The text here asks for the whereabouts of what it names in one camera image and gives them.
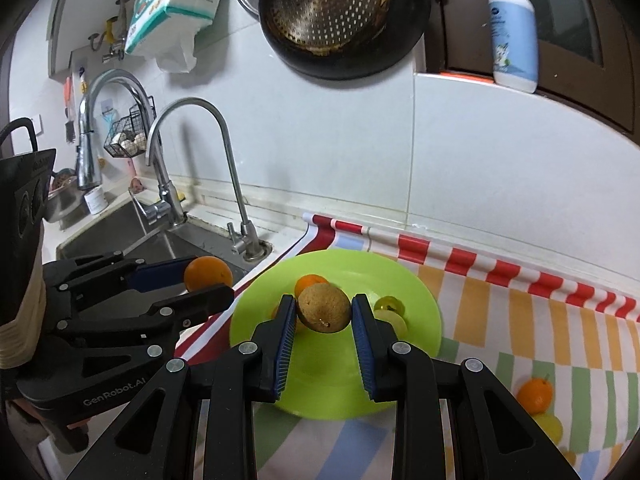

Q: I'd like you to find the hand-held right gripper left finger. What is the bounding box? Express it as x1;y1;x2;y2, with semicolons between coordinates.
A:
65;294;297;480

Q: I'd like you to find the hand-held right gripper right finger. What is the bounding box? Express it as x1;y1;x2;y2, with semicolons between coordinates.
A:
351;294;583;480

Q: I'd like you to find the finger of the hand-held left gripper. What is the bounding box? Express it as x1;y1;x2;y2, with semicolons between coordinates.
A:
42;251;193;311
47;285;235;356

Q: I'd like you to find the large orange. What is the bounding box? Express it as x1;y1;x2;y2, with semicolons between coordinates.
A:
184;256;234;291

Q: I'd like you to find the small green tomato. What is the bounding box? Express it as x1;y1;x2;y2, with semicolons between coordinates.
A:
374;309;408;333

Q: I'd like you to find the green plate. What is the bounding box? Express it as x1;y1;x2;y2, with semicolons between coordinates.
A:
229;249;443;420

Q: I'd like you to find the brown kiwi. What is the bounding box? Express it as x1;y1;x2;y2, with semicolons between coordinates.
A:
296;282;351;334

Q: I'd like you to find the small orange with stem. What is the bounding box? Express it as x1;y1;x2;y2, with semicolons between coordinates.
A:
516;375;555;415

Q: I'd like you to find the yellow-green apple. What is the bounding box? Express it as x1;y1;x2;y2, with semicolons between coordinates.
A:
531;411;564;447

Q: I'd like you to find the stainless steel sink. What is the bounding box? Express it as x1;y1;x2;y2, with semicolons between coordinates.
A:
56;199;275;306

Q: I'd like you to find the thin gooseneck faucet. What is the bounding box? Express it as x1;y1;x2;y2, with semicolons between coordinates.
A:
145;97;262;262

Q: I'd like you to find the white cup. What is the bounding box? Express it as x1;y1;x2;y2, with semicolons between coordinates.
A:
83;187;108;216

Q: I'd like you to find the large chrome faucet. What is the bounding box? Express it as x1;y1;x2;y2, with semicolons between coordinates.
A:
75;69;190;228

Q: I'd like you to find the striped colourful tablecloth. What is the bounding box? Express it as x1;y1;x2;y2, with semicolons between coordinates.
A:
177;212;640;480

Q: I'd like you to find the paper towel pack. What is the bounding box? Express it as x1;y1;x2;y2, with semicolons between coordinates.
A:
124;0;233;73

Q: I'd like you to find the round perforated steamer rack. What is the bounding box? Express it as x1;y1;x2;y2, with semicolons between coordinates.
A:
231;0;266;21

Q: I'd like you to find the perforated copper strainer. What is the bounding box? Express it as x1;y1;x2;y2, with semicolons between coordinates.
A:
260;0;393;56

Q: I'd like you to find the black frying pan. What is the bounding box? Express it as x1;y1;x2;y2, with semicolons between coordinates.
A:
258;0;433;81

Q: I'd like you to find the white pump bottle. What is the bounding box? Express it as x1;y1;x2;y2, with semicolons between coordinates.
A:
487;0;540;94

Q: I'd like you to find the dark brown window sash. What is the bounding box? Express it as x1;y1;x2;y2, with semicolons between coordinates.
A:
425;0;640;136

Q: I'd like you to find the black wire basket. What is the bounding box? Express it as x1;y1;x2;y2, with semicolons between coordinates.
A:
103;104;157;159

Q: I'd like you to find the wall water tap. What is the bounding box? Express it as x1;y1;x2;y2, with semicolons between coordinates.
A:
87;0;133;63

